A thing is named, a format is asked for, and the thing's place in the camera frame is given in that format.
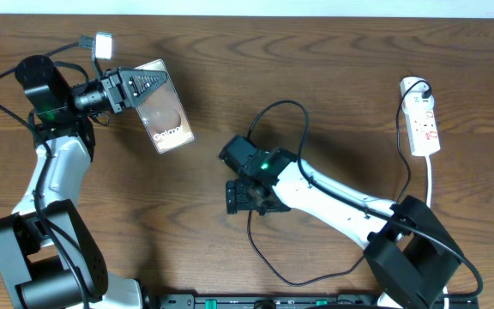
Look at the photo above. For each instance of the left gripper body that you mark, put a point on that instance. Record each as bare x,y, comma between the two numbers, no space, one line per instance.
112,90

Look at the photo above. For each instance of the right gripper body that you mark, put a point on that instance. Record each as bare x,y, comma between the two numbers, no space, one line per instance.
237,192

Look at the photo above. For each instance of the Galaxy S25 Ultra smartphone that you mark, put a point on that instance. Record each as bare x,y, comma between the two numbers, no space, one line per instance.
163,115

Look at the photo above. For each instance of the white power strip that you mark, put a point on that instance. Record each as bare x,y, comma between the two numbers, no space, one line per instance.
418,107

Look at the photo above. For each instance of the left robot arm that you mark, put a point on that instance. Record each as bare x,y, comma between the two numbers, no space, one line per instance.
48,257

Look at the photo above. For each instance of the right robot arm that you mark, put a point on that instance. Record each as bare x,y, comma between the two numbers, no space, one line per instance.
409,251

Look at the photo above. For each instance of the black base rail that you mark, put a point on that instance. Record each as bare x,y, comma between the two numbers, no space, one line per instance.
190,301

